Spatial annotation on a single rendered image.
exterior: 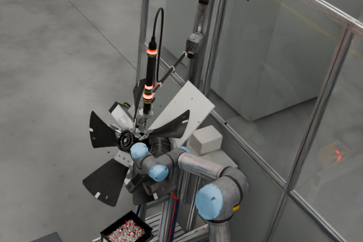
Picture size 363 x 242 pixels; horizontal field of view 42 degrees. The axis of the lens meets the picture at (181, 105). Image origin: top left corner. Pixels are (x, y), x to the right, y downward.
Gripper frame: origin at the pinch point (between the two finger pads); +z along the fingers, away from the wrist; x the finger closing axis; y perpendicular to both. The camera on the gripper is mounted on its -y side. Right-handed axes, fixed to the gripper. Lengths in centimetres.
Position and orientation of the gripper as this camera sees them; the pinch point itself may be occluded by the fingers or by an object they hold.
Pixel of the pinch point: (148, 193)
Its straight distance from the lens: 237.3
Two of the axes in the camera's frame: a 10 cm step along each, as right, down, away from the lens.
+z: 1.3, 6.7, 7.3
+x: -5.4, -5.7, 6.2
